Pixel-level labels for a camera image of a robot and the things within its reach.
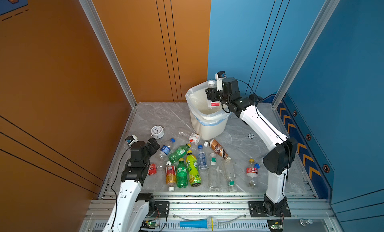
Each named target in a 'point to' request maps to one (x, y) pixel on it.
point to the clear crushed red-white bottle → (194, 138)
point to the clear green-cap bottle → (228, 168)
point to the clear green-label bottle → (213, 174)
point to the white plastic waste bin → (210, 123)
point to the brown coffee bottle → (218, 148)
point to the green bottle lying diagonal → (178, 153)
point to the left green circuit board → (148, 224)
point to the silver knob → (304, 222)
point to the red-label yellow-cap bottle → (252, 172)
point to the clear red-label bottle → (213, 104)
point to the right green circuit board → (275, 225)
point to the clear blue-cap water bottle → (165, 149)
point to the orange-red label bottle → (171, 177)
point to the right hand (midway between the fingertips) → (210, 89)
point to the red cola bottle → (152, 170)
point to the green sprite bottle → (182, 174)
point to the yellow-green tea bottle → (193, 169)
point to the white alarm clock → (157, 132)
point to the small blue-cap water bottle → (201, 159)
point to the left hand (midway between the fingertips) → (149, 141)
